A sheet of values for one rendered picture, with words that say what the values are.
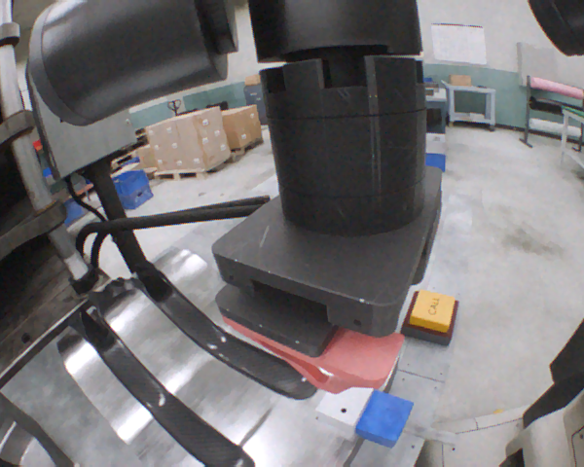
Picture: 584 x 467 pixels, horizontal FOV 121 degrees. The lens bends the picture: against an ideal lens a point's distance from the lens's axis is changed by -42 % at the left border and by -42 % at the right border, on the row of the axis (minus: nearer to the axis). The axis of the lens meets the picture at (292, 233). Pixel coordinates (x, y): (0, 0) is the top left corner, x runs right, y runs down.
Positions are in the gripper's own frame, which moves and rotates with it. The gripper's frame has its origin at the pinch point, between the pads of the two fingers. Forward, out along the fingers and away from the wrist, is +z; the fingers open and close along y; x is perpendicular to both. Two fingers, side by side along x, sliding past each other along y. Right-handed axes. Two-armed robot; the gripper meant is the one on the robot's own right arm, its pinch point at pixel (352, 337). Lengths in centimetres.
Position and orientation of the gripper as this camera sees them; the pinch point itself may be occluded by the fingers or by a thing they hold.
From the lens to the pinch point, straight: 17.4
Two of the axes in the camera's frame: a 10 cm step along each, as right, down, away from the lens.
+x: 8.3, 1.9, -5.2
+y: -5.3, 5.1, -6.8
